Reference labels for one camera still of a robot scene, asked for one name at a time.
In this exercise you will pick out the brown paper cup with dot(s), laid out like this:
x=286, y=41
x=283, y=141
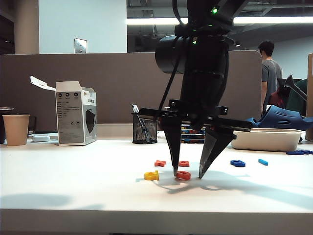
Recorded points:
x=15, y=132

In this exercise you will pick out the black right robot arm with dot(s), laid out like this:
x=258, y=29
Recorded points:
x=205, y=56

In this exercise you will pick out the red garment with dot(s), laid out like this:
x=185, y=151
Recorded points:
x=278, y=99

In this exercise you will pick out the grey face mask box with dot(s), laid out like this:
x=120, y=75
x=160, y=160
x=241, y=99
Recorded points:
x=71, y=117

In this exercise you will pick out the person in grey shirt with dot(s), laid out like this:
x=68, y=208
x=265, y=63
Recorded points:
x=269, y=71

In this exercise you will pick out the black and white pen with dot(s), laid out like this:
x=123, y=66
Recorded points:
x=135, y=109

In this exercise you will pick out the black mesh pen holder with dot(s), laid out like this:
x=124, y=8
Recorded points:
x=144, y=133

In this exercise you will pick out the brown cardboard box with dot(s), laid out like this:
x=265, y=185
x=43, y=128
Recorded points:
x=310, y=98

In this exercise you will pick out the ceiling light strip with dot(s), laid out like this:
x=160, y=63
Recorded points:
x=151, y=20

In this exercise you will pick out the beige oval container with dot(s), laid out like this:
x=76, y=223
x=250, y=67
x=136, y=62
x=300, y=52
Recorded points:
x=269, y=143

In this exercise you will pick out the white earbuds case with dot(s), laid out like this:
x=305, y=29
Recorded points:
x=41, y=138

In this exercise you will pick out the red letter a magnet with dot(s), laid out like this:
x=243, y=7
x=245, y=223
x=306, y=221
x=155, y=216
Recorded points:
x=184, y=163

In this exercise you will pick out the blue letter g magnet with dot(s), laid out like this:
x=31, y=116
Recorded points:
x=238, y=164

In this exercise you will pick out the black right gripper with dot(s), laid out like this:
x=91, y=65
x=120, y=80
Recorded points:
x=203, y=93

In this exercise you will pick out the light blue letter l magnet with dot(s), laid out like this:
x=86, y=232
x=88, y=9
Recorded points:
x=262, y=162

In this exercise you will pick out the brown desk partition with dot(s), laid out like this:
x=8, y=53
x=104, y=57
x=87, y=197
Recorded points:
x=122, y=80

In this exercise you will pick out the red letter o magnet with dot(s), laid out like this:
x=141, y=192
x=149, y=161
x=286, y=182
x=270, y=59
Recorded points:
x=183, y=175

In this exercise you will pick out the dark blue letter magnet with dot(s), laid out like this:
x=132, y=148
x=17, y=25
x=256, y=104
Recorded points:
x=294, y=153
x=308, y=152

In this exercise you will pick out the metal wall plate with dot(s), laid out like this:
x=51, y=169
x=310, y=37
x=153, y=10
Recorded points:
x=80, y=46

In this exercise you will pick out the red letter x magnet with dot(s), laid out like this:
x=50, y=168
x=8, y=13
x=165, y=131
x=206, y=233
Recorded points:
x=160, y=163

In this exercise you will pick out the grey funnel-shaped stand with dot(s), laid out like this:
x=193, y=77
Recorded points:
x=291, y=82

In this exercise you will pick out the yellow letter d magnet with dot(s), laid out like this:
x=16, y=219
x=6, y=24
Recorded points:
x=151, y=176

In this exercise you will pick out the dark green garment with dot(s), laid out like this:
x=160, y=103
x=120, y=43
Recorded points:
x=297, y=98

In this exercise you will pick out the letter puzzle board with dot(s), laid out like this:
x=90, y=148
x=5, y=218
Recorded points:
x=193, y=136
x=187, y=126
x=192, y=141
x=193, y=132

